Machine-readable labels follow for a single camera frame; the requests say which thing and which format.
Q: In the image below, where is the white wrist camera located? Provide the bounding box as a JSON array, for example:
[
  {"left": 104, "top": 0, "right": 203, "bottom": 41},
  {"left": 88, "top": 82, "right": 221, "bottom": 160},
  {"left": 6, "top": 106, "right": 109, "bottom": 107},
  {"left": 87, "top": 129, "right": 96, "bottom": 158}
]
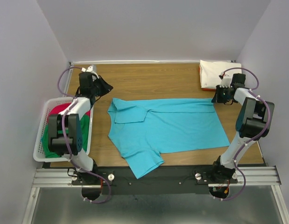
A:
[
  {"left": 81, "top": 64, "right": 99, "bottom": 80},
  {"left": 219, "top": 72, "right": 233, "bottom": 88}
]

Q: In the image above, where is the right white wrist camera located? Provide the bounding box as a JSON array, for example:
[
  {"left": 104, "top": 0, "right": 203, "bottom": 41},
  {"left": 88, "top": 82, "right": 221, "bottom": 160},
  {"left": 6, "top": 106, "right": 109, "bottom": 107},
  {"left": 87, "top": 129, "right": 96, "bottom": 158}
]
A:
[{"left": 219, "top": 72, "right": 233, "bottom": 88}]

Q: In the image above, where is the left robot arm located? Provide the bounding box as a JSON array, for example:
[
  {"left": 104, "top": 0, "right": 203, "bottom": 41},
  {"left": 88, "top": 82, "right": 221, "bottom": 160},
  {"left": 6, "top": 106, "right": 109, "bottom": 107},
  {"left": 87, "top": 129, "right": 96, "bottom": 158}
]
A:
[{"left": 48, "top": 70, "right": 113, "bottom": 184}]

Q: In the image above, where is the red t shirt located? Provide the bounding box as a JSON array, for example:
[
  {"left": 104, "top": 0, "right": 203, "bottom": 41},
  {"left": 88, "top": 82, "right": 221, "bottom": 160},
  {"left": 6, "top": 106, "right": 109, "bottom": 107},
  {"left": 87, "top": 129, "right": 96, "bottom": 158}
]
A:
[{"left": 47, "top": 103, "right": 91, "bottom": 121}]

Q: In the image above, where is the cyan polo t shirt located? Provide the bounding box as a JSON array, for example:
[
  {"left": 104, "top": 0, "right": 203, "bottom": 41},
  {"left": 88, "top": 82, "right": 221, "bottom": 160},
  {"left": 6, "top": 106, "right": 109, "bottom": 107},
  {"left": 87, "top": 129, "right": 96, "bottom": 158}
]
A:
[{"left": 107, "top": 98, "right": 230, "bottom": 179}]

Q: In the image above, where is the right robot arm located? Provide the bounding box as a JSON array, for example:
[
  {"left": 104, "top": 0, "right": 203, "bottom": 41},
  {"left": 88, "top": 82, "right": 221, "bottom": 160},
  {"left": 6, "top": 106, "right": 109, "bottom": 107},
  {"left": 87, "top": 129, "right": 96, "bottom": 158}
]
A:
[{"left": 209, "top": 72, "right": 275, "bottom": 183}]

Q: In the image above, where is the green t shirt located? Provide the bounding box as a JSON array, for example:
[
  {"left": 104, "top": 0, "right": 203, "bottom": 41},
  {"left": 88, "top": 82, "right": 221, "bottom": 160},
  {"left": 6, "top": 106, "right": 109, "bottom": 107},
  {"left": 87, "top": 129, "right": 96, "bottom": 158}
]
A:
[{"left": 41, "top": 117, "right": 90, "bottom": 158}]

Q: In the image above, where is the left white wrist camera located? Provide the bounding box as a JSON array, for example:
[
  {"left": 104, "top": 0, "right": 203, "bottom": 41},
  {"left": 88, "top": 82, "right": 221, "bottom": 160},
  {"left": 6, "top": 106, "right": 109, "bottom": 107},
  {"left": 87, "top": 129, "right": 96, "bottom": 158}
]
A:
[{"left": 81, "top": 64, "right": 99, "bottom": 80}]

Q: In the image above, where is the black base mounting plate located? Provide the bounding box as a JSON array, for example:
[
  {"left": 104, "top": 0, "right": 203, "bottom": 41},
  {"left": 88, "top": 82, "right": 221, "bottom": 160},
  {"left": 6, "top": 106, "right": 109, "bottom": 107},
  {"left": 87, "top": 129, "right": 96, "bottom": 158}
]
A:
[{"left": 72, "top": 165, "right": 237, "bottom": 196}]

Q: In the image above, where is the aluminium frame rail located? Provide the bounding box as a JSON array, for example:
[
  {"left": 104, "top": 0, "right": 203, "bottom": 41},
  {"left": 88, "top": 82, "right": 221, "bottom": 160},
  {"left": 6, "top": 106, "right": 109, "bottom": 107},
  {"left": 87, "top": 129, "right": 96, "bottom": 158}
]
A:
[{"left": 23, "top": 165, "right": 286, "bottom": 224}]

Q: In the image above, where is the folded white t shirt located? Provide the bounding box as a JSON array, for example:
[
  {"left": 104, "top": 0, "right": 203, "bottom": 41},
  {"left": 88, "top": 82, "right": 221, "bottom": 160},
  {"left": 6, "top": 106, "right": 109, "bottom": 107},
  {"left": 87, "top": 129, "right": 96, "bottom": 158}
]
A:
[{"left": 200, "top": 60, "right": 242, "bottom": 89}]

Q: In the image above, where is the white plastic laundry basket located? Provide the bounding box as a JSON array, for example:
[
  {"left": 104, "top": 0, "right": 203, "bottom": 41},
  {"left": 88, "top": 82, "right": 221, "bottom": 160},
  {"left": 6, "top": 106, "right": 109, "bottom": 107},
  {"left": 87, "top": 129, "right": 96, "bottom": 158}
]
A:
[{"left": 33, "top": 97, "right": 93, "bottom": 162}]

